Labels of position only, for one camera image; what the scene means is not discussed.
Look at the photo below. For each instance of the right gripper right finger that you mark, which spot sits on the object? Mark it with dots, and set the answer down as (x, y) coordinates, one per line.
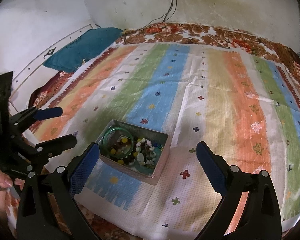
(261, 217)

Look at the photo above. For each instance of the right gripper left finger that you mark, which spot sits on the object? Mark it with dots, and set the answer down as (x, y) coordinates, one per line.
(36, 219)

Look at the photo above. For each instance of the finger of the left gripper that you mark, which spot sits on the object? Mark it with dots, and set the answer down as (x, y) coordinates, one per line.
(55, 147)
(31, 115)

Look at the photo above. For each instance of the green jade bangle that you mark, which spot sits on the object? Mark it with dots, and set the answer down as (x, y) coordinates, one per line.
(117, 143)

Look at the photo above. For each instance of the metal jewelry tin box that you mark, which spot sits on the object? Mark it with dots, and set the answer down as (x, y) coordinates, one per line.
(148, 157)

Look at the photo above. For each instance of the person's left hand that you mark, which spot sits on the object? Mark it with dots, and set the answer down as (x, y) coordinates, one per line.
(6, 182)

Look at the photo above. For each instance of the white board with holes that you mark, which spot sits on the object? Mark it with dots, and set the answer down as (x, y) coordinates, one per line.
(35, 75)

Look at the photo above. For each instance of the teal quilted pillow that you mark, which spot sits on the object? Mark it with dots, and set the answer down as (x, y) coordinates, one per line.
(88, 46)

